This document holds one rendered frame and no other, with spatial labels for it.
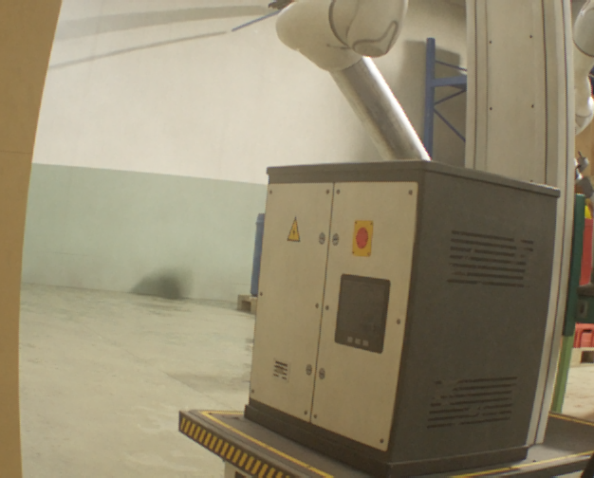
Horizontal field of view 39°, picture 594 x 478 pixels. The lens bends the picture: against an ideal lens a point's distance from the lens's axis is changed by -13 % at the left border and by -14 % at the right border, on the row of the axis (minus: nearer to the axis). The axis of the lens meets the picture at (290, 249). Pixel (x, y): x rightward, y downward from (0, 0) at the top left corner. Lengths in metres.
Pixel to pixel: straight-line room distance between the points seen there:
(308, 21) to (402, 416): 0.88
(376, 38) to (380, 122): 0.32
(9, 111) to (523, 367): 1.17
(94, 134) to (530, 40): 8.35
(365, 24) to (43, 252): 8.22
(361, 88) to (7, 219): 1.45
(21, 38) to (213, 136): 9.76
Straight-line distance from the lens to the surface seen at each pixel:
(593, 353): 6.51
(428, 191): 1.47
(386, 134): 2.13
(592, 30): 2.23
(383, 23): 1.86
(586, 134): 9.16
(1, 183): 0.69
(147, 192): 10.16
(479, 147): 2.04
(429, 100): 11.59
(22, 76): 0.70
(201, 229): 10.38
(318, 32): 1.95
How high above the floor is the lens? 0.69
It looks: level
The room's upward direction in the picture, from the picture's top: 5 degrees clockwise
